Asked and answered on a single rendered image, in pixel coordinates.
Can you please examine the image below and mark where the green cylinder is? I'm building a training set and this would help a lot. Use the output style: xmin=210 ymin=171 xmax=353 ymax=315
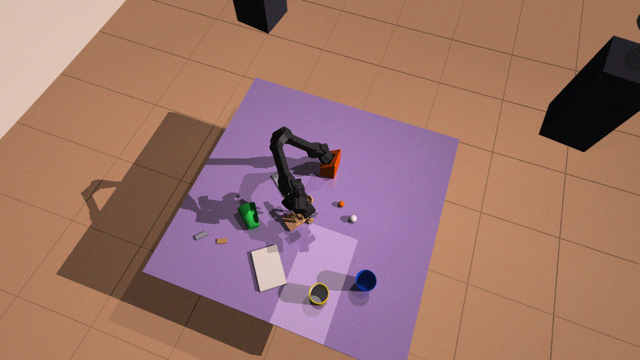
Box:
xmin=237 ymin=202 xmax=260 ymax=230

